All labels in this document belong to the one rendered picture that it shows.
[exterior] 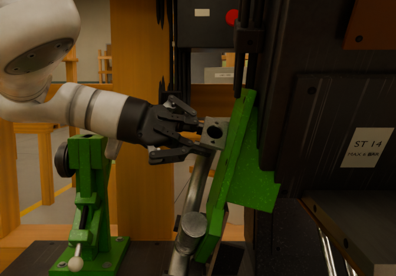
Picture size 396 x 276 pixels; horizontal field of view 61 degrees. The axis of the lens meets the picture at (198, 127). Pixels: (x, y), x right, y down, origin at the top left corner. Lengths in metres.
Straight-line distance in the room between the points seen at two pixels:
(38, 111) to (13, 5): 0.32
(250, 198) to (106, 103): 0.26
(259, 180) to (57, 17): 0.33
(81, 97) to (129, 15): 0.34
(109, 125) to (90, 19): 11.34
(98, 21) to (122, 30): 10.89
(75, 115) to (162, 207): 0.41
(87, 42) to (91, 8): 1.07
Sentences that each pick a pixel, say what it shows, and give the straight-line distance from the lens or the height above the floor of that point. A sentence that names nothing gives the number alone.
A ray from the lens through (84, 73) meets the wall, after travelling 11.83.
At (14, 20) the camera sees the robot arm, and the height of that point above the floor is 1.32.
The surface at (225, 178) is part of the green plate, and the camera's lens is 0.46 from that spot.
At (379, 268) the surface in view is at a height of 1.13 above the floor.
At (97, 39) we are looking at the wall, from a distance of 11.68.
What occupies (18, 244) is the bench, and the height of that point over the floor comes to 0.88.
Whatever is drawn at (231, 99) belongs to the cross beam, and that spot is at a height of 1.23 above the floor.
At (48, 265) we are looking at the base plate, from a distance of 0.83.
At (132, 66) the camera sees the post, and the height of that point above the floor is 1.32.
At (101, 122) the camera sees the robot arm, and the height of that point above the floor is 1.22.
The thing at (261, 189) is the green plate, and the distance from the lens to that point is 0.49.
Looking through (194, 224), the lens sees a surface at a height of 1.09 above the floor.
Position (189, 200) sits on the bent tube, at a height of 1.07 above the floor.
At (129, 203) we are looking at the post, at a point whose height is 0.98.
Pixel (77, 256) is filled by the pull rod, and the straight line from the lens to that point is 0.71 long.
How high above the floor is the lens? 1.28
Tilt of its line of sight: 8 degrees down
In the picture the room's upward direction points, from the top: straight up
